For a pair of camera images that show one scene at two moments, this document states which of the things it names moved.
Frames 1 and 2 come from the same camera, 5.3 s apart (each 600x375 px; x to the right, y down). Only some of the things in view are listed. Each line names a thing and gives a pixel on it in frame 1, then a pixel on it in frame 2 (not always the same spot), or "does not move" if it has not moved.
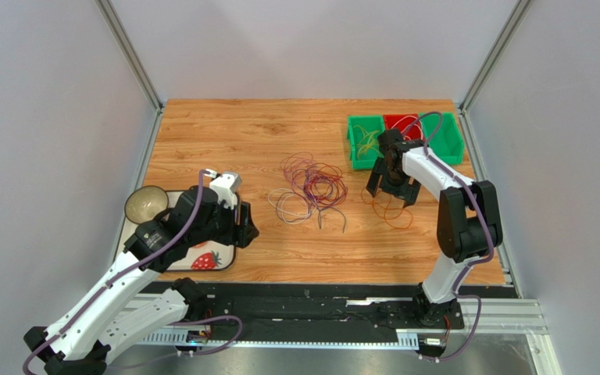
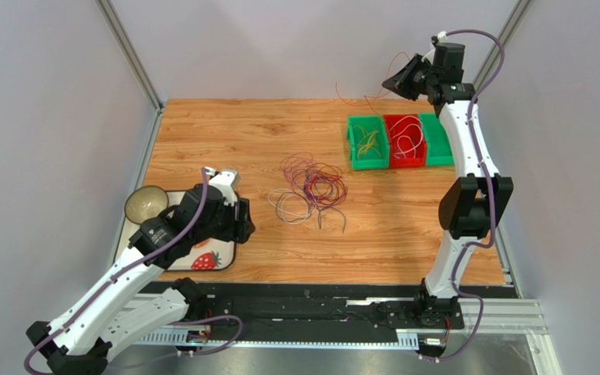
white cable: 414,124 does not move
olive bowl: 144,203 does not move
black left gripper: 247,230 does not move
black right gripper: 394,187 -> 414,79
